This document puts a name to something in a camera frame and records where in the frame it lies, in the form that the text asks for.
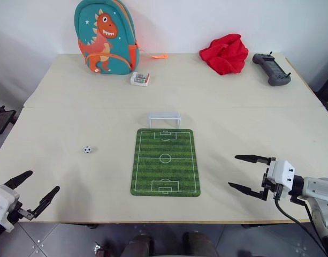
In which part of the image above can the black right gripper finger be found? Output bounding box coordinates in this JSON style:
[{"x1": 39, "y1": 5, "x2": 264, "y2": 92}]
[
  {"x1": 234, "y1": 154, "x2": 276, "y2": 166},
  {"x1": 227, "y1": 182, "x2": 269, "y2": 202}
]

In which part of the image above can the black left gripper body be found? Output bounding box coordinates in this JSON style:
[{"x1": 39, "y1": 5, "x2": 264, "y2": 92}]
[{"x1": 7, "y1": 200, "x2": 37, "y2": 223}]

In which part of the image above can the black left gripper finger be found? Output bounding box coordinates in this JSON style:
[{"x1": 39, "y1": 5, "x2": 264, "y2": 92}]
[
  {"x1": 32, "y1": 185, "x2": 61, "y2": 218},
  {"x1": 4, "y1": 170, "x2": 34, "y2": 190}
]

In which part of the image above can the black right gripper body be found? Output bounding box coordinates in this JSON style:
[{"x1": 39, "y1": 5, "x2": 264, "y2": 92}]
[{"x1": 261, "y1": 157, "x2": 281, "y2": 201}]

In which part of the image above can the green soccer field mat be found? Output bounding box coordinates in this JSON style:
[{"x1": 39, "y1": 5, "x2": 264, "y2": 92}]
[{"x1": 129, "y1": 128, "x2": 201, "y2": 198}]

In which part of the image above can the small white goal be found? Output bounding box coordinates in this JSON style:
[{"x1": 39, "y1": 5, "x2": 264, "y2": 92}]
[{"x1": 147, "y1": 111, "x2": 182, "y2": 129}]

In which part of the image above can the black mesh stand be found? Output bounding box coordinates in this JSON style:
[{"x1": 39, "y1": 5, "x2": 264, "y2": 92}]
[{"x1": 0, "y1": 103, "x2": 17, "y2": 137}]

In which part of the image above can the grey remote controller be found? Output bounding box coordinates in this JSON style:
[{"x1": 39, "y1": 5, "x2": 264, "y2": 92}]
[{"x1": 252, "y1": 51, "x2": 293, "y2": 87}]

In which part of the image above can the black chair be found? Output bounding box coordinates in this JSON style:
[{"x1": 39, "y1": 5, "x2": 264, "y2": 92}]
[{"x1": 314, "y1": 77, "x2": 328, "y2": 121}]

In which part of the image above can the dark rounded shape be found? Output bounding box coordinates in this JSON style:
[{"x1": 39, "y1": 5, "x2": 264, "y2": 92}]
[{"x1": 120, "y1": 233, "x2": 154, "y2": 257}]

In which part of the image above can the red crumpled cloth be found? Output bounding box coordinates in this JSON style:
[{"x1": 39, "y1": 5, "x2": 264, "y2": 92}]
[{"x1": 199, "y1": 33, "x2": 249, "y2": 77}]

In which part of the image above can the white battery pack box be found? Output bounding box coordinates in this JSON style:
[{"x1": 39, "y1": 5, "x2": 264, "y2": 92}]
[{"x1": 130, "y1": 71, "x2": 151, "y2": 87}]

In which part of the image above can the teal dinosaur backpack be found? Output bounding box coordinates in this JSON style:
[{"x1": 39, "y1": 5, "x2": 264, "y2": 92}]
[{"x1": 74, "y1": 0, "x2": 169, "y2": 75}]

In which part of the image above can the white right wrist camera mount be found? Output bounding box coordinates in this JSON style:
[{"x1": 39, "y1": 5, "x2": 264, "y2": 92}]
[{"x1": 268, "y1": 160, "x2": 296, "y2": 201}]

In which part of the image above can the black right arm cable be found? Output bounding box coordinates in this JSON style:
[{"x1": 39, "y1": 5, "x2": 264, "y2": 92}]
[{"x1": 274, "y1": 184, "x2": 328, "y2": 256}]

